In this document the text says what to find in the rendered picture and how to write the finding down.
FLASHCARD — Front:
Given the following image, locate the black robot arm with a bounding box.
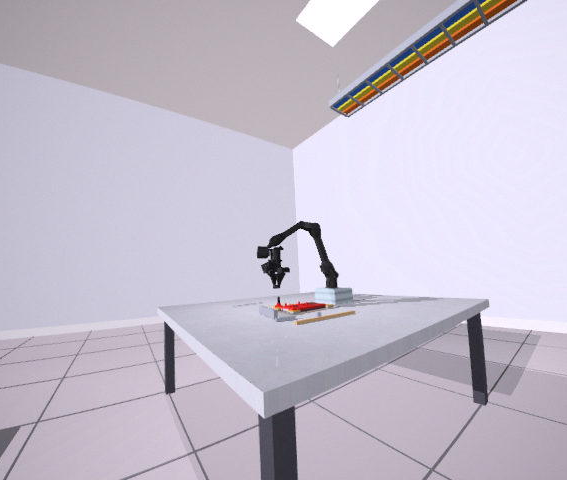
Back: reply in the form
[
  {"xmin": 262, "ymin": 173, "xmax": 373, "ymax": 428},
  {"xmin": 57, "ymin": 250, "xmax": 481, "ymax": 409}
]
[{"xmin": 257, "ymin": 221, "xmax": 340, "ymax": 289}]

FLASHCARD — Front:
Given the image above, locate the tan flat bar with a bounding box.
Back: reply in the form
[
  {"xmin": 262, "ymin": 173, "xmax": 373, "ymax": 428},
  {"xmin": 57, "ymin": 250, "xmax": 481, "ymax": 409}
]
[{"xmin": 295, "ymin": 311, "xmax": 356, "ymax": 325}]

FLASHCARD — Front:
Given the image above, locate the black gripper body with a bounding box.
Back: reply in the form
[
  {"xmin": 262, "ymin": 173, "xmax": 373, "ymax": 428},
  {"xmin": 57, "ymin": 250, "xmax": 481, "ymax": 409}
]
[{"xmin": 263, "ymin": 258, "xmax": 290, "ymax": 274}]

